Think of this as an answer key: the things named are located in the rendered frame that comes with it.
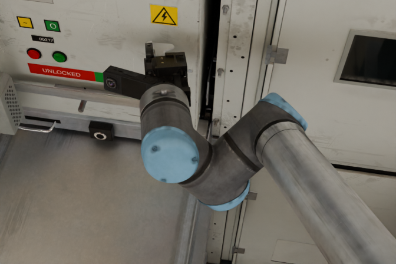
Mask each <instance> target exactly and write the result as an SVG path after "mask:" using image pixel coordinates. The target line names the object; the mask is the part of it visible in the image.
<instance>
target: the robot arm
mask: <svg viewBox="0 0 396 264"><path fill-rule="evenodd" d="M173 48H174V45H173V44H164V43H155V42H153V41H147V42H146V43H145V50H146V58H144V67H145V75H144V74H140V73H137V72H133V71H129V70H125V69H122V68H118V67H114V66H112V65H111V66H109V67H108V68H107V69H106V70H105V71H104V72H103V81H104V89H105V90H107V91H111V92H114V93H117V94H121V95H125V96H128V97H131V98H135V99H138V100H140V103H139V106H140V123H141V156H142V159H143V163H144V166H145V168H146V170H147V172H148V173H149V174H150V175H151V176H152V177H153V178H155V179H156V180H158V181H161V182H165V183H178V184H179V185H181V187H183V188H184V189H186V190H187V191H188V192H189V193H191V194H192V195H193V196H194V197H196V198H197V199H198V201H199V202H200V203H202V204H203V205H206V206H208V207H210V208H211V209H213V210H215V211H220V212H223V211H227V210H230V209H232V208H234V207H236V206H237V205H239V204H240V203H241V202H242V201H243V199H244V198H245V197H246V195H247V193H248V191H249V187H250V178H251V177H253V176H254V175H255V174H256V173H257V172H258V171H259V170H260V169H262V168H263V167H264V166H265V168H266V169H267V171H268V173H269V174H270V176H271V177H272V178H273V180H274V182H275V183H276V185H277V186H278V187H279V189H280V191H281V192H282V194H283V195H284V197H285V199H286V200H287V201H288V203H289V204H290V206H291V208H292V209H293V211H294V212H295V214H296V215H297V217H298V218H299V220H300V221H301V223H302V224H303V226H304V227H305V229H306V230H307V232H308V233H309V235H310V237H311V238H312V240H313V241H314V242H315V244H316V245H317V247H318V249H319V250H320V251H321V253H322V255H323V256H324V258H325V259H326V261H327V262H328V264H396V239H395V237H394V236H393V235H392V234H391V233H390V232H389V231H388V229H387V228H386V227H385V226H384V225H383V224H382V223H381V221H380V220H379V219H378V218H377V217H376V215H374V214H373V212H372V211H371V210H370V209H369V207H368V206H367V205H366V204H365V203H364V202H363V201H362V199H361V198H360V197H359V196H358V195H357V194H356V192H355V191H354V190H353V189H352V187H351V186H350V185H349V184H348V183H347V182H346V181H345V179H344V178H343V177H342V176H341V175H340V174H339V173H338V171H337V170H336V169H335V168H334V167H333V165H332V164H331V163H330V162H329V161H328V160H327V159H326V157H325V156H324V155H323V154H322V153H321V152H320V151H319V149H318V148H317V147H316V145H314V143H313V142H312V141H311V140H310V139H309V137H308V136H307V135H306V133H305V131H306V129H307V128H308V123H307V122H306V121H305V119H304V118H303V117H302V116H301V115H300V114H299V113H298V112H297V111H296V110H295V109H294V108H293V107H292V106H291V105H290V104H289V103H288V102H286V101H285V100H284V99H283V98H282V97H281V96H280V95H279V94H277V93H269V94H268V95H267V96H266V97H264V98H263V99H261V100H259V101H258V103H257V104H256V105H255V106H254V107H253V108H252V109H251V110H250V111H249V112H247V113H246V114H245V115H244V116H243V117H242V118H241V119H240V120H239V121H238V122H237V123H236V124H234V125H233V126H232V127H231V128H230V129H229V130H228V131H227V132H225V133H224V134H223V135H222V136H221V137H220V138H218V139H217V140H216V141H215V142H214V143H213V144H212V145H211V144H210V143H209V142H208V141H207V140H206V139H205V138H204V137H203V136H201V135H200V134H199V133H198V132H197V131H196V130H195V129H194V128H193V123H192V117H191V114H190V107H191V98H190V97H191V91H190V87H189V85H188V77H187V62H186V56H185V52H166V51H170V50H172V49H173ZM165 52H166V53H165ZM154 53H155V55H154ZM164 53H165V56H164Z"/></svg>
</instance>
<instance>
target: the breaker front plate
mask: <svg viewBox="0 0 396 264"><path fill-rule="evenodd" d="M150 5H160V6H169V7H174V8H177V26H172V25H163V24H154V23H151V13H150ZM17 16H18V17H27V18H31V21H32V24H33V27H34V29H32V28H23V27H19V23H18V20H17ZM44 19H45V20H50V21H58V23H59V26H60V31H61V32H55V31H47V30H46V27H45V23H44ZM199 23H200V0H53V4H51V3H45V2H36V1H27V0H0V71H1V72H5V73H7V74H9V76H11V78H12V81H13V82H15V83H24V84H32V85H40V86H46V87H54V88H62V89H68V90H76V91H85V92H89V93H97V94H106V95H114V96H119V97H128V96H125V95H121V94H117V93H114V92H111V91H107V90H105V89H104V83H103V82H96V81H87V80H79V79H74V78H65V77H57V76H52V75H44V74H35V73H31V72H30V70H29V66H28V63H31V64H40V65H49V66H53V67H62V68H70V69H76V70H84V71H93V72H101V73H103V72H104V71H105V70H106V69H107V68H108V67H109V66H111V65H112V66H114V67H118V68H122V69H125V70H129V71H133V72H137V73H140V74H144V75H145V67H144V58H146V50H145V43H146V42H147V41H153V42H155V43H164V44H173V45H174V48H173V49H172V50H170V51H166V52H185V56H186V62H187V77H188V85H189V87H190V91H191V97H190V98H191V107H190V114H191V117H192V123H193V128H194V129H195V130H196V106H197V73H198V56H199ZM31 35H37V36H42V37H51V38H53V39H54V44H53V43H49V42H39V41H33V40H32V36H31ZM28 48H36V49H38V50H39V51H40V52H41V54H42V56H41V58H40V59H32V58H30V57H29V55H28V54H27V49H28ZM55 51H61V52H63V53H64V54H65V55H66V56H67V60H66V62H57V61H56V60H54V59H53V57H52V54H53V52H55ZM166 52H165V53H166ZM165 53H164V56H165ZM84 88H86V89H84ZM16 92H17V94H18V97H19V100H20V102H21V105H22V106H23V107H31V108H39V109H44V110H52V111H60V112H65V113H73V114H82V115H87V116H94V117H103V118H111V119H116V120H124V121H132V122H137V123H140V108H137V107H129V106H124V105H116V104H107V103H99V102H94V101H87V103H86V105H85V109H84V111H83V112H82V113H80V112H79V111H78V108H79V105H80V102H81V100H78V99H73V98H64V97H56V96H51V95H42V94H34V93H26V92H21V91H16ZM128 98H131V97H128Z"/></svg>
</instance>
